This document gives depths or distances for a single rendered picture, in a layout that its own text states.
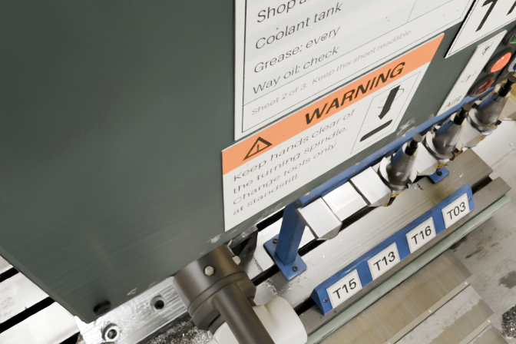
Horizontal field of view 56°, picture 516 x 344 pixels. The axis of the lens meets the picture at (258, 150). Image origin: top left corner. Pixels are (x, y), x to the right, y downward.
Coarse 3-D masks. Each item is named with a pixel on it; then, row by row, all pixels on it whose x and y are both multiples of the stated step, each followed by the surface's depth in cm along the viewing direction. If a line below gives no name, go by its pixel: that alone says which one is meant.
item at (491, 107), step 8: (496, 88) 86; (488, 96) 88; (496, 96) 86; (504, 96) 85; (480, 104) 90; (488, 104) 87; (496, 104) 86; (504, 104) 87; (480, 112) 90; (488, 112) 88; (496, 112) 88; (480, 120) 90; (488, 120) 89; (496, 120) 90
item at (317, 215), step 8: (312, 200) 82; (320, 200) 82; (304, 208) 81; (312, 208) 81; (320, 208) 81; (328, 208) 81; (304, 216) 80; (312, 216) 80; (320, 216) 80; (328, 216) 80; (336, 216) 81; (312, 224) 79; (320, 224) 79; (328, 224) 80; (336, 224) 80; (312, 232) 79; (320, 232) 79; (328, 232) 79; (336, 232) 79
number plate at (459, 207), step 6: (462, 198) 113; (450, 204) 111; (456, 204) 112; (462, 204) 113; (444, 210) 111; (450, 210) 112; (456, 210) 113; (462, 210) 114; (468, 210) 115; (444, 216) 111; (450, 216) 112; (456, 216) 113; (462, 216) 114; (444, 222) 112; (450, 222) 113
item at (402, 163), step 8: (400, 152) 79; (416, 152) 78; (392, 160) 82; (400, 160) 80; (408, 160) 79; (392, 168) 82; (400, 168) 81; (408, 168) 81; (392, 176) 83; (400, 176) 82; (408, 176) 83
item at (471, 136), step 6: (444, 120) 91; (468, 126) 91; (462, 132) 90; (468, 132) 90; (474, 132) 90; (480, 132) 90; (462, 138) 89; (468, 138) 89; (474, 138) 90; (480, 138) 90; (462, 144) 89; (468, 144) 89; (474, 144) 89
